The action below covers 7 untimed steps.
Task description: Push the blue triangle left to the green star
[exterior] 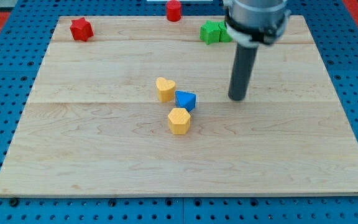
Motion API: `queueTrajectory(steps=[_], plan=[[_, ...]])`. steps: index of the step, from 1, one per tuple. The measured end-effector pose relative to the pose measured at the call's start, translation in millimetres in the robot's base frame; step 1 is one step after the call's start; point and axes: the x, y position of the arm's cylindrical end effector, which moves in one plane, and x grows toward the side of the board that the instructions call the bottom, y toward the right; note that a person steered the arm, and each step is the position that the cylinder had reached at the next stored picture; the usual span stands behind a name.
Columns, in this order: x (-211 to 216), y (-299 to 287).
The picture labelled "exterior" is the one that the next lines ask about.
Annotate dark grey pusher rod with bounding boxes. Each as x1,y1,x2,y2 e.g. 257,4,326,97
228,44,257,101

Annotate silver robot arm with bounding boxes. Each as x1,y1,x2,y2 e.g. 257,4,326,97
223,0,291,101

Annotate green block behind star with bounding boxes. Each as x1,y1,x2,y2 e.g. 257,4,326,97
218,21,232,43

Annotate blue triangle block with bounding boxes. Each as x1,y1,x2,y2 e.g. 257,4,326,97
175,90,196,112

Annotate red star block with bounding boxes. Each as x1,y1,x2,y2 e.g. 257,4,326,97
70,17,94,42

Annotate yellow heart block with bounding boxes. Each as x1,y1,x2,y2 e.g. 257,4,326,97
155,77,176,103

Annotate yellow hexagon block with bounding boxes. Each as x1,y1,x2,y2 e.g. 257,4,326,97
168,108,191,135

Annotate red cylinder block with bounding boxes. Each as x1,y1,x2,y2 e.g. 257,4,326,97
165,0,181,22

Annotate wooden board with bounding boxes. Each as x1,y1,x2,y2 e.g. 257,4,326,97
0,16,358,198

